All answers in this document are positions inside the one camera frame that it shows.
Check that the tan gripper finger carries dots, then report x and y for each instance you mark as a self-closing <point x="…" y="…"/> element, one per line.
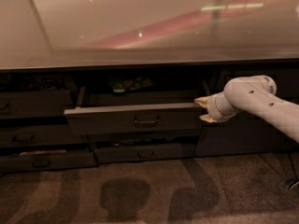
<point x="208" y="118"/>
<point x="202" y="101"/>

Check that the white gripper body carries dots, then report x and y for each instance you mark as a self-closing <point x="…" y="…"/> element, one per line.
<point x="214" y="109"/>

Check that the grey drawer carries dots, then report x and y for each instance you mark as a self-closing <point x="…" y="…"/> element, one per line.
<point x="117" y="137"/>
<point x="137" y="112"/>
<point x="44" y="135"/>
<point x="34" y="104"/>
<point x="47" y="160"/>
<point x="144" y="153"/>

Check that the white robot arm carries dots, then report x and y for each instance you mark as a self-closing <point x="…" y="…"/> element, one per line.
<point x="255" y="95"/>

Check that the colourful packet in drawer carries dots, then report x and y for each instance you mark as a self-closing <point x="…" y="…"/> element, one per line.
<point x="123" y="84"/>

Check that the dark items in left drawer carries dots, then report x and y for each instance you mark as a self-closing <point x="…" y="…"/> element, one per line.
<point x="29" y="82"/>

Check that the grey cabinet door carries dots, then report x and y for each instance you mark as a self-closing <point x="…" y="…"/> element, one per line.
<point x="245" y="133"/>

